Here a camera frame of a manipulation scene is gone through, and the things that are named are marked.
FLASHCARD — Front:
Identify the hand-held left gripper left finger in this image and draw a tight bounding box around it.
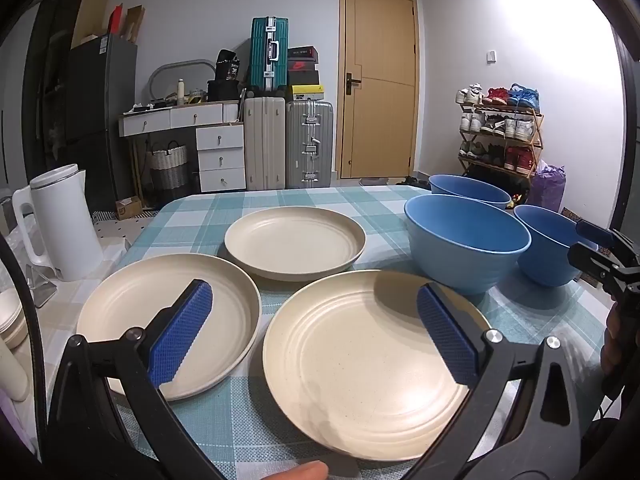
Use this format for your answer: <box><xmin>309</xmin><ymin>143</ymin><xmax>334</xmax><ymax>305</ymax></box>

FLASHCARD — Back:
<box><xmin>46</xmin><ymin>279</ymin><xmax>223</xmax><ymax>480</ymax></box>

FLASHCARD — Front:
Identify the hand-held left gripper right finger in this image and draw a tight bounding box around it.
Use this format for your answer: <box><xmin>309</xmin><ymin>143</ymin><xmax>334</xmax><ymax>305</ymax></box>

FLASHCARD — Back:
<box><xmin>402</xmin><ymin>283</ymin><xmax>587</xmax><ymax>480</ymax></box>

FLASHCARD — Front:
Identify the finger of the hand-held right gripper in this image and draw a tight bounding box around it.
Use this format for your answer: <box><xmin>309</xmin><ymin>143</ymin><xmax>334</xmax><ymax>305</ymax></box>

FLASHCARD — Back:
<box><xmin>568</xmin><ymin>242</ymin><xmax>609</xmax><ymax>282</ymax></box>
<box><xmin>574</xmin><ymin>219</ymin><xmax>617</xmax><ymax>249</ymax></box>

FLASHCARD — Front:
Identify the dark blue bowl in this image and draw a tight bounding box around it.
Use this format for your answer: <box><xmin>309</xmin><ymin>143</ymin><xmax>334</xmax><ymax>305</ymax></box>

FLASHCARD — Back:
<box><xmin>513</xmin><ymin>204</ymin><xmax>599</xmax><ymax>287</ymax></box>
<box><xmin>428</xmin><ymin>174</ymin><xmax>512</xmax><ymax>211</ymax></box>

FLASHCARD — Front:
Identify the cream round plate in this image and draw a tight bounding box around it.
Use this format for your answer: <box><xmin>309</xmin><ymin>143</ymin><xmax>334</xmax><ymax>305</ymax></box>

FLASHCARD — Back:
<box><xmin>76</xmin><ymin>253</ymin><xmax>264</xmax><ymax>402</ymax></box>
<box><xmin>223</xmin><ymin>205</ymin><xmax>367</xmax><ymax>281</ymax></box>
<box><xmin>262</xmin><ymin>269</ymin><xmax>494</xmax><ymax>463</ymax></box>

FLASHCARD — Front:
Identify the light blue bowl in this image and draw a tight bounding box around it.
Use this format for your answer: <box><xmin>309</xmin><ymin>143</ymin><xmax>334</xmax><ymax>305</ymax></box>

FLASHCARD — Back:
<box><xmin>403</xmin><ymin>193</ymin><xmax>532</xmax><ymax>295</ymax></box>

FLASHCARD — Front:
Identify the stack of cream bowls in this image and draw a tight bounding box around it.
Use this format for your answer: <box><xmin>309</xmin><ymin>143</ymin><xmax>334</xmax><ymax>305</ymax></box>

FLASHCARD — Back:
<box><xmin>0</xmin><ymin>289</ymin><xmax>24</xmax><ymax>350</ymax></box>

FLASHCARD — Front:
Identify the person's right hand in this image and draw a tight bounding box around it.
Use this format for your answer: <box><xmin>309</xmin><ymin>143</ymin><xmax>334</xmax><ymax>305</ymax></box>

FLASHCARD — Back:
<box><xmin>600</xmin><ymin>302</ymin><xmax>632</xmax><ymax>379</ymax></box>

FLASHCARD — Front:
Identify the person's left hand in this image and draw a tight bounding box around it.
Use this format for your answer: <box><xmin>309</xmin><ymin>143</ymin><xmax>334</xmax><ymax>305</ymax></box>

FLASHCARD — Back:
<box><xmin>269</xmin><ymin>461</ymin><xmax>330</xmax><ymax>480</ymax></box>

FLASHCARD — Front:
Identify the purple bag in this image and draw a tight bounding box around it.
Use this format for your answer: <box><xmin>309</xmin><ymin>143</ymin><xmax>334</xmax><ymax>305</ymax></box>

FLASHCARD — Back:
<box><xmin>529</xmin><ymin>164</ymin><xmax>567</xmax><ymax>213</ymax></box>

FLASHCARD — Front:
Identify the teal checkered tablecloth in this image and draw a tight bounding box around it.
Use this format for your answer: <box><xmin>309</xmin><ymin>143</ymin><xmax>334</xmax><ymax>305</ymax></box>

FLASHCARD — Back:
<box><xmin>90</xmin><ymin>185</ymin><xmax>608</xmax><ymax>480</ymax></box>

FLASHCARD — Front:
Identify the white dotted floor mat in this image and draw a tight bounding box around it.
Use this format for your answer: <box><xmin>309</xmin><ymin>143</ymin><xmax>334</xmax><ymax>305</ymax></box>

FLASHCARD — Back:
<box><xmin>95</xmin><ymin>217</ymin><xmax>156</xmax><ymax>253</ymax></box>

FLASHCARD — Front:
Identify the small cardboard box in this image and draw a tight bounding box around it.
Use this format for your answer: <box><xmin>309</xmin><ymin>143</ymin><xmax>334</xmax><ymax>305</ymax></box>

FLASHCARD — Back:
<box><xmin>115</xmin><ymin>196</ymin><xmax>143</xmax><ymax>221</ymax></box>

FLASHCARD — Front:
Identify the striped rug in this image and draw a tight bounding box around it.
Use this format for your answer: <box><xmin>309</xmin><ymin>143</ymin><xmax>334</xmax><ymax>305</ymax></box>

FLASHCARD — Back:
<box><xmin>92</xmin><ymin>207</ymin><xmax>161</xmax><ymax>222</ymax></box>

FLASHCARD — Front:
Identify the white electric kettle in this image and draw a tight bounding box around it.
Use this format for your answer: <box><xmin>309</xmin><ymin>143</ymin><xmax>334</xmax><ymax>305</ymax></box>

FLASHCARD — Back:
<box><xmin>12</xmin><ymin>164</ymin><xmax>104</xmax><ymax>282</ymax></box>

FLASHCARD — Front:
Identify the woven laundry basket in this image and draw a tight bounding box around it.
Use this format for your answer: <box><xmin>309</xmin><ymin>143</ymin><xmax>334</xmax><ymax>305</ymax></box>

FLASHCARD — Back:
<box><xmin>150</xmin><ymin>141</ymin><xmax>189</xmax><ymax>190</ymax></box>

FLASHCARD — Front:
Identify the white cup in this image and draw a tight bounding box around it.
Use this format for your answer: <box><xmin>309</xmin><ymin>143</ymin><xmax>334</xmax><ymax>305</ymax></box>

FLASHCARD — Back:
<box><xmin>0</xmin><ymin>345</ymin><xmax>31</xmax><ymax>402</ymax></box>

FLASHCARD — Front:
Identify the white dresser with drawers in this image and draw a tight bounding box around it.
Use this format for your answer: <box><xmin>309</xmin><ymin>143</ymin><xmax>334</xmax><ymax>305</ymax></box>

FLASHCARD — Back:
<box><xmin>118</xmin><ymin>101</ymin><xmax>247</xmax><ymax>208</ymax></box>

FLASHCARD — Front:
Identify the beige suitcase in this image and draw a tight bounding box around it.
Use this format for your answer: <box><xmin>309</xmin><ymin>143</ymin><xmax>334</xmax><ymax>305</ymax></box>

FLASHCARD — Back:
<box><xmin>243</xmin><ymin>96</ymin><xmax>286</xmax><ymax>191</ymax></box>

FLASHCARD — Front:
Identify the silver suitcase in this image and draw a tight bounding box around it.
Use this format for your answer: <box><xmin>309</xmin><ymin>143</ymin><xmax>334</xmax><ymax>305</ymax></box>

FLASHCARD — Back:
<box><xmin>285</xmin><ymin>100</ymin><xmax>334</xmax><ymax>189</ymax></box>

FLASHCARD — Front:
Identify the dark refrigerator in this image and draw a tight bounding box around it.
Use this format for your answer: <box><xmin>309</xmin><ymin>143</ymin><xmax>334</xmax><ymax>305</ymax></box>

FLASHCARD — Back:
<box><xmin>65</xmin><ymin>34</ymin><xmax>138</xmax><ymax>211</ymax></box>

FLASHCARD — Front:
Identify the oval mirror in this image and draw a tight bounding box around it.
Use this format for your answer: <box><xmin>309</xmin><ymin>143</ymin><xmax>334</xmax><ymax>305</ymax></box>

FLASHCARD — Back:
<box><xmin>148</xmin><ymin>59</ymin><xmax>216</xmax><ymax>106</ymax></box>

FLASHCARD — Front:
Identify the black bag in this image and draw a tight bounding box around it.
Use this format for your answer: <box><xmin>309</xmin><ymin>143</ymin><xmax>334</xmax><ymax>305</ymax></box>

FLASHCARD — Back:
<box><xmin>216</xmin><ymin>49</ymin><xmax>241</xmax><ymax>81</ymax></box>

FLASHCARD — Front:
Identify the stack of shoe boxes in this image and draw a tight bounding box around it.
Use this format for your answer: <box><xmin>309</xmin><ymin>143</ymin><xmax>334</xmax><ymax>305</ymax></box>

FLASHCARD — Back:
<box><xmin>287</xmin><ymin>46</ymin><xmax>326</xmax><ymax>102</ymax></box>

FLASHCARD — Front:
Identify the teal suitcase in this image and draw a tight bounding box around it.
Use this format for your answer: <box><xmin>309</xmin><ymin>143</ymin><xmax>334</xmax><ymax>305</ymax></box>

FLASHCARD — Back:
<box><xmin>250</xmin><ymin>16</ymin><xmax>289</xmax><ymax>93</ymax></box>

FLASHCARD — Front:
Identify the wooden door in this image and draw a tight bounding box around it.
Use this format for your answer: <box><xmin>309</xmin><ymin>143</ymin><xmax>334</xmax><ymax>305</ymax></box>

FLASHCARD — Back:
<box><xmin>339</xmin><ymin>0</ymin><xmax>419</xmax><ymax>179</ymax></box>

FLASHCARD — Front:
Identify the brown paper bag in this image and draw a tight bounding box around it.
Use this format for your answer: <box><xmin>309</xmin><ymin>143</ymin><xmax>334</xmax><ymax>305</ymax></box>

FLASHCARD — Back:
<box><xmin>122</xmin><ymin>5</ymin><xmax>146</xmax><ymax>43</ymax></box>

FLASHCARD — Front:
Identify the brown cardboard sheet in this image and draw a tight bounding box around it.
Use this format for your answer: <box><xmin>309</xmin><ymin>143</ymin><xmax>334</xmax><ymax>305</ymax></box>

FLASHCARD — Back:
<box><xmin>70</xmin><ymin>0</ymin><xmax>113</xmax><ymax>51</ymax></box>

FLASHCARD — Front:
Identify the black cable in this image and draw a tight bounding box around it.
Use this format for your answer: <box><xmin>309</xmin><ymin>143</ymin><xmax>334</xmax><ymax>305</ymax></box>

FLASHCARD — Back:
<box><xmin>0</xmin><ymin>232</ymin><xmax>51</xmax><ymax>461</ymax></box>

